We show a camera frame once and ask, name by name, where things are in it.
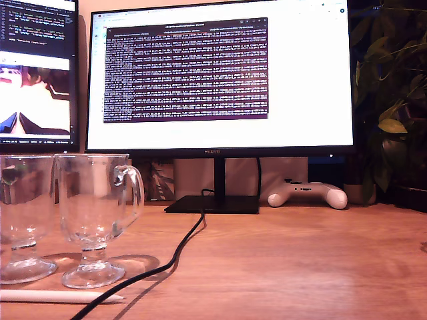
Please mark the small footed glass cup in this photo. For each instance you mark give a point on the small footed glass cup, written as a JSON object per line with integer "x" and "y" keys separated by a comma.
{"x": 23, "y": 206}
{"x": 90, "y": 206}

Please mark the white pen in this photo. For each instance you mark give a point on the white pen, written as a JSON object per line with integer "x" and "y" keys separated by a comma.
{"x": 50, "y": 296}

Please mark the wide black computer monitor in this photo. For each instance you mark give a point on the wide black computer monitor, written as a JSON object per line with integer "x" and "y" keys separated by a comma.
{"x": 300, "y": 83}

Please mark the green leafy houseplant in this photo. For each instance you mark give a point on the green leafy houseplant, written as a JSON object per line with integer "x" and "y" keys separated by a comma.
{"x": 397, "y": 100}

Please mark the printed picture card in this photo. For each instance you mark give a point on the printed picture card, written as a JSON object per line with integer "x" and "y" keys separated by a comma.
{"x": 160, "y": 181}

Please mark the white game controller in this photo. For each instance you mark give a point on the white game controller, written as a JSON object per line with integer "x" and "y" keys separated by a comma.
{"x": 307, "y": 193}

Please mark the black monitor with code window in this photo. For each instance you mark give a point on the black monitor with code window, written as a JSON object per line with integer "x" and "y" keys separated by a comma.
{"x": 36, "y": 83}

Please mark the dark blue box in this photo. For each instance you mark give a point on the dark blue box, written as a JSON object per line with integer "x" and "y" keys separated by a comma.
{"x": 327, "y": 171}

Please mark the pale plant pot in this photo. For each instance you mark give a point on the pale plant pot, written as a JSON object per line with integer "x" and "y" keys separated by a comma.
{"x": 355, "y": 195}

